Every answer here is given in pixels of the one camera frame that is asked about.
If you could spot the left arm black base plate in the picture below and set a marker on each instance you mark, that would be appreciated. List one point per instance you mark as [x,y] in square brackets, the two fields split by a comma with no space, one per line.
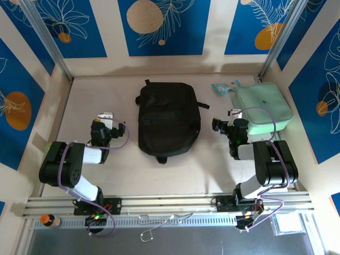
[114,207]

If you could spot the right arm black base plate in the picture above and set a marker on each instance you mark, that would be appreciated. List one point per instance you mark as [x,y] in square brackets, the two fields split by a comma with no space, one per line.
[224,204]

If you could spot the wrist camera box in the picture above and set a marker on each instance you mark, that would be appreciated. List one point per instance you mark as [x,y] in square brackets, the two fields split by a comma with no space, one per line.
[235,111]
[106,118]

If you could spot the aluminium mounting rail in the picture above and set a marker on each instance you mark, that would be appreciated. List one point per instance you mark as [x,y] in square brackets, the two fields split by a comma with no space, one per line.
[170,203]

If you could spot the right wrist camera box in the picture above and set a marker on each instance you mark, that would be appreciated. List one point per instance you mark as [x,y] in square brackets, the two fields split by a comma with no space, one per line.
[235,111]

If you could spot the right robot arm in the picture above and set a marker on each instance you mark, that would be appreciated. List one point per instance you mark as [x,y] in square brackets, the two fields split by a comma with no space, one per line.
[276,164]

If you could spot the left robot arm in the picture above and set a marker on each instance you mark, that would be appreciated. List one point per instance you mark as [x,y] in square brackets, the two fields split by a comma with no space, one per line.
[63,164]

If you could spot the dark bottle orange cap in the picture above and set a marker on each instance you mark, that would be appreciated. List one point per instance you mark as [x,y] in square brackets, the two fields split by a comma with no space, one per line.
[53,221]

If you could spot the blue floral wall panel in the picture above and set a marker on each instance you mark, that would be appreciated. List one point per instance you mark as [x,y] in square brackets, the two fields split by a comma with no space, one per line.
[180,32]
[25,26]
[79,32]
[298,32]
[244,26]
[16,138]
[318,127]

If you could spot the aluminium frame post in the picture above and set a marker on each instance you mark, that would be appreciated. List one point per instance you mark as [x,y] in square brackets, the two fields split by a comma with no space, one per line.
[279,40]
[45,37]

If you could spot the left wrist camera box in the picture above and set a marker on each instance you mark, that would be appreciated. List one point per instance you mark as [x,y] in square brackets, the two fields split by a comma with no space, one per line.
[106,118]

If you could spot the blue white snack packet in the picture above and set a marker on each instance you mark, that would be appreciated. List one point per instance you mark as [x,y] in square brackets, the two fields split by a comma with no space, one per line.
[220,89]

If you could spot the clear plastic bag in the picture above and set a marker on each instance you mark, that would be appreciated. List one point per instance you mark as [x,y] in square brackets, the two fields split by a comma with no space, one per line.
[288,224]

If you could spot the black backpack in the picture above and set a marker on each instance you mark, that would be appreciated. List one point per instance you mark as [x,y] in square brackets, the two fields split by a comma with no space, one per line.
[167,119]

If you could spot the mint green zip case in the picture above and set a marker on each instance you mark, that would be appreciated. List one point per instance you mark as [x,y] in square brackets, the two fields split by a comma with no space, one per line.
[265,106]

